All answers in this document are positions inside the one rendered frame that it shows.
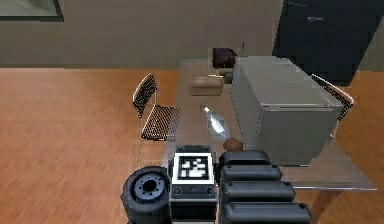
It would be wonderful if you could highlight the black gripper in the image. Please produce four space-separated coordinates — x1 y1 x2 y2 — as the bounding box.
120 165 172 224

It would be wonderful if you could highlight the dark maroon pot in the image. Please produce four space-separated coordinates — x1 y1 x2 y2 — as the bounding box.
212 47 238 70

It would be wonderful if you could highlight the black mesh chair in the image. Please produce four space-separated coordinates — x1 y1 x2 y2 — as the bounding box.
131 72 181 168
309 73 355 141

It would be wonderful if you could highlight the glass table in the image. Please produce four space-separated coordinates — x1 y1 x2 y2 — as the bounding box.
161 58 378 192

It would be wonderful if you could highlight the brown round food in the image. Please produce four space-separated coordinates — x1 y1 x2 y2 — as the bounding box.
222 137 244 152

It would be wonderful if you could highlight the clear glass bottle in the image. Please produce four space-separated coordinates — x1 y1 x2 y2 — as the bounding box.
201 105 231 140

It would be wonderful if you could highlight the tan bread loaf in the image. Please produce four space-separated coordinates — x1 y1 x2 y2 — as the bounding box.
190 76 224 98

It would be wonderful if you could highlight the large grey box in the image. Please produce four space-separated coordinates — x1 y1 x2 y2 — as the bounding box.
231 55 344 167

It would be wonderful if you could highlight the green framed window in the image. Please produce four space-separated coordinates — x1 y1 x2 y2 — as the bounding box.
0 0 65 23

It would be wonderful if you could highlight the dark doorway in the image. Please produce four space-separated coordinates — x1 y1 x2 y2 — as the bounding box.
271 0 384 87

